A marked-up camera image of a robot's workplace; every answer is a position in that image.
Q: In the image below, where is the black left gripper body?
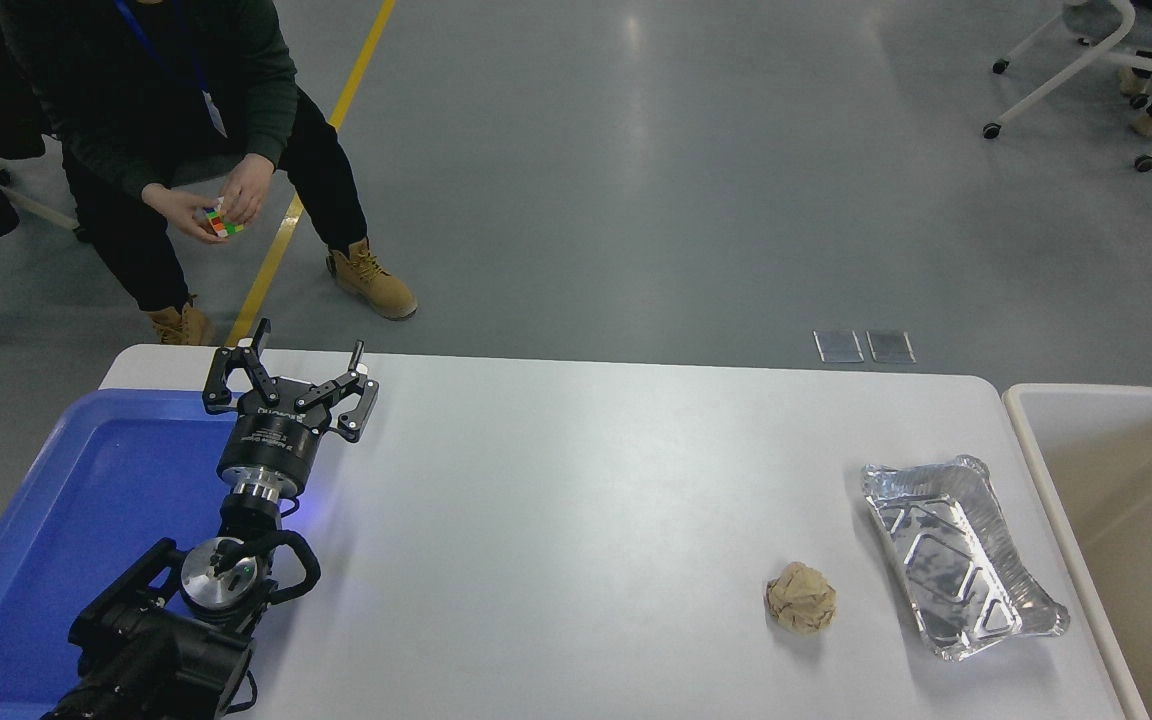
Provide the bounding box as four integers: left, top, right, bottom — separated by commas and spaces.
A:
217, 396, 326, 497

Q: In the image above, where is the colourful puzzle cube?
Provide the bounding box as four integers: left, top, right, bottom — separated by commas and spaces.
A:
202, 200, 245, 239

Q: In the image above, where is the person's right hand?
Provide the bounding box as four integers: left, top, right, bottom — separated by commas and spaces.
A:
143, 183, 228, 245

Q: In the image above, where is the person's left hand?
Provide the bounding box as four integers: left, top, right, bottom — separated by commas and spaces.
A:
219, 152, 277, 227

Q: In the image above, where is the person's right tan boot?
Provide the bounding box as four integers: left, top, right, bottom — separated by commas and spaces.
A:
144, 300, 217, 347

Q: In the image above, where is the person's tan boot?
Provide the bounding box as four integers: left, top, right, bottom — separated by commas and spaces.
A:
326, 238, 419, 321
144, 300, 217, 347

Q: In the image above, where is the person's left tan boot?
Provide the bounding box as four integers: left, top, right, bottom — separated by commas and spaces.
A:
326, 238, 419, 321

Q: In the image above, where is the blue plastic tray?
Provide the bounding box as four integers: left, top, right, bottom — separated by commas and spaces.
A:
0, 388, 247, 720

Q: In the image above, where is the clear floor plate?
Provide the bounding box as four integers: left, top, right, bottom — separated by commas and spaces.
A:
814, 330, 865, 364
866, 330, 917, 364

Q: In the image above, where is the crumpled tan paper ball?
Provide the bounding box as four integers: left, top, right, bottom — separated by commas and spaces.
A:
764, 561, 838, 635

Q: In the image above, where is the silver foil tray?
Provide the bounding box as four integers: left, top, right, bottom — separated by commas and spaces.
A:
861, 456, 1072, 661

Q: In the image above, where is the large pale bin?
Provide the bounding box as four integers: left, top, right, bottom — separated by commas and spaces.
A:
1002, 383, 1152, 720

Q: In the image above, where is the white wheeled chair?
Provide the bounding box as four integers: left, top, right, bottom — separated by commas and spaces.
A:
981, 0, 1152, 173

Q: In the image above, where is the blue lanyard with badge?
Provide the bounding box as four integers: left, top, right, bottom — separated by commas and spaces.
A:
114, 0, 230, 139

